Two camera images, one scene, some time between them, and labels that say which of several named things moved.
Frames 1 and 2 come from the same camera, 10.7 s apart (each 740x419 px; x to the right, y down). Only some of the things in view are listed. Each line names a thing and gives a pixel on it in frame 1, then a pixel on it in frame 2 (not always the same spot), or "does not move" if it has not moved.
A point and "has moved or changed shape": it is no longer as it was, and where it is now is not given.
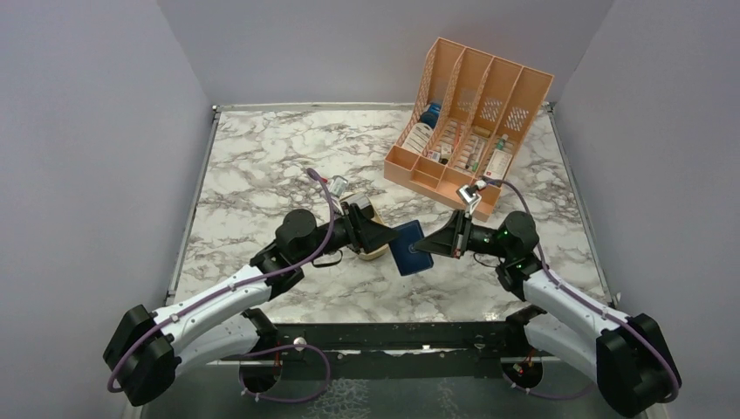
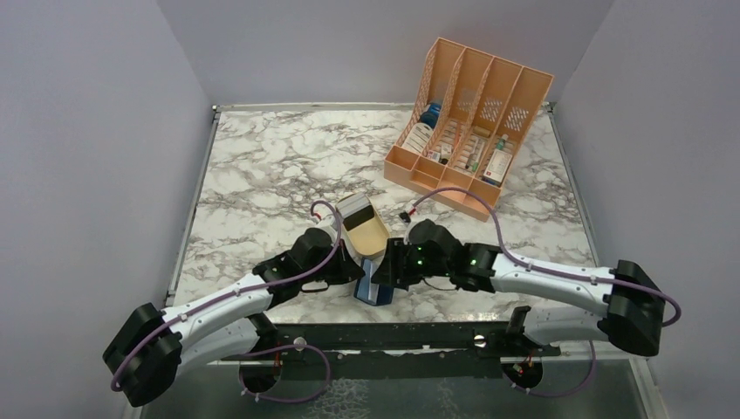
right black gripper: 451,239 -> 393,269
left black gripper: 364,234 -> 348,269
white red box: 498,164 does not move
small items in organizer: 443,156 does not move
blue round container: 431,115 does not move
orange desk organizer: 473,118 does not move
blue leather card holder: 409,259 has moved or changed shape
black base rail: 390,350 does not move
